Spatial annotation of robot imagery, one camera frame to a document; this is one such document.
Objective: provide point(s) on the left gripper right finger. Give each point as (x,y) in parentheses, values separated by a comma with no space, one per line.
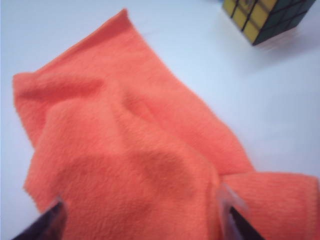
(235,220)

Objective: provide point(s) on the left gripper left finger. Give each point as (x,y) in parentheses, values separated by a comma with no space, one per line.
(47,222)

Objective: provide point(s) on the orange microfiber rag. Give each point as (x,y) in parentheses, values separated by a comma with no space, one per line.
(125,137)

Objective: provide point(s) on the Rubik's cube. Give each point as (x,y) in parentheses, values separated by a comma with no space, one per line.
(250,20)

